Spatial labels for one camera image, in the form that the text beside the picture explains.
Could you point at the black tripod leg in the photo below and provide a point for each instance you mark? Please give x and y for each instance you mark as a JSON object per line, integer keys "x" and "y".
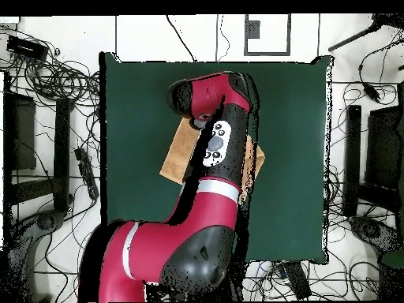
{"x": 353, "y": 39}

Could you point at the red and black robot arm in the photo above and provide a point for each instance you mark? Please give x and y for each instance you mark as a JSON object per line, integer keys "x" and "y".
{"x": 189, "y": 230}

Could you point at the black power brick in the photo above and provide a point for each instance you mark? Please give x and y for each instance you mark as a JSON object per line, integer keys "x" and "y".
{"x": 298, "y": 281}

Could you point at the black electronics box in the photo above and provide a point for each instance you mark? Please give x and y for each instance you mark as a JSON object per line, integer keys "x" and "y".
{"x": 26, "y": 47}

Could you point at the green object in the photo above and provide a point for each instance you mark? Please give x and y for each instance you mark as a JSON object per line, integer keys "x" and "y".
{"x": 394, "y": 258}

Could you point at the dark green table cloth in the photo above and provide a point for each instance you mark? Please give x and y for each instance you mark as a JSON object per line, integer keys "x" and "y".
{"x": 142, "y": 110}

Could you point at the grey chair base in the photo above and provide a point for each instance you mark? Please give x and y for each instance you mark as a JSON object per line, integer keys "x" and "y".
{"x": 47, "y": 221}
{"x": 369, "y": 228}

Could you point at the black power strip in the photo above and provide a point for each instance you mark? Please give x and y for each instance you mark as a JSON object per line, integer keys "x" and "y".
{"x": 86, "y": 170}

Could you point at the orange terry towel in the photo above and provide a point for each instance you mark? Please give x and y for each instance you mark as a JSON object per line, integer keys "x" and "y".
{"x": 180, "y": 154}

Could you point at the black power adapter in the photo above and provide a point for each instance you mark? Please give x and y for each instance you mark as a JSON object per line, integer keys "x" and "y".
{"x": 371, "y": 91}

